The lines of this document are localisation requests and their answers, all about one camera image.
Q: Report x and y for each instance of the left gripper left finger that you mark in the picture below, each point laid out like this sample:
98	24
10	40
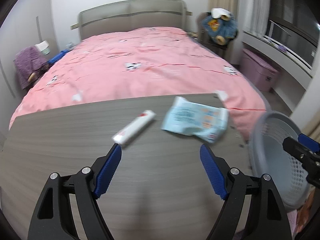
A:
53	218

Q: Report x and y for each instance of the white cap on nightstand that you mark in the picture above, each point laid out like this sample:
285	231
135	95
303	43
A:
43	47

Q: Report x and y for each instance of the dark chair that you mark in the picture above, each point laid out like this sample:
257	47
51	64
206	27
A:
205	39

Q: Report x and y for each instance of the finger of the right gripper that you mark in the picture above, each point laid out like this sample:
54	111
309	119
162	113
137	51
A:
309	143
298	150

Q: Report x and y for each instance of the light blue wet wipes pack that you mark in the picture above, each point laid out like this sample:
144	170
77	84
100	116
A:
193	119

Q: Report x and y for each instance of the white red tube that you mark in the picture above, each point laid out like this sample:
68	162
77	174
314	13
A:
131	130

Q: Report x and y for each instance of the blue item beside bed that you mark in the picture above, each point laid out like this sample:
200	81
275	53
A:
57	57

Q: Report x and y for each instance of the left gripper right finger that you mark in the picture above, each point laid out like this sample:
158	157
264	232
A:
267	217

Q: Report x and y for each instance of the purple garment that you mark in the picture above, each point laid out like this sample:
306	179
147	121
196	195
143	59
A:
27	62

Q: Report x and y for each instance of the blue denim kids jacket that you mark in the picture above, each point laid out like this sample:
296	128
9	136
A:
221	26

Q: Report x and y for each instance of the pink panda print duvet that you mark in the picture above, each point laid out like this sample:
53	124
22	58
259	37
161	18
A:
152	61

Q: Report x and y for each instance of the pink plastic storage box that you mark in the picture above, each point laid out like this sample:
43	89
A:
258	71

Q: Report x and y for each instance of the grey upholstered bed headboard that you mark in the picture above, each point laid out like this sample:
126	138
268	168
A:
130	15

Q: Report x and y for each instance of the white sheer curtain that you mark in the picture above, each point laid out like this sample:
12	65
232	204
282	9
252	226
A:
256	17

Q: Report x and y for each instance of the grey blue plastic trash basket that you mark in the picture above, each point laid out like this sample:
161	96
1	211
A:
266	155

